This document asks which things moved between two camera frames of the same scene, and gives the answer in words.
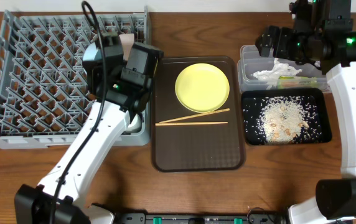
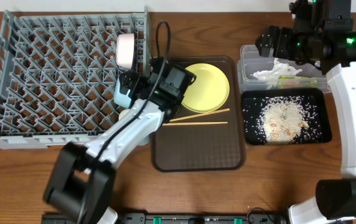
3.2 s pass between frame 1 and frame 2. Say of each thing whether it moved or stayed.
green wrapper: stayed
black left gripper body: moved
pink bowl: stayed
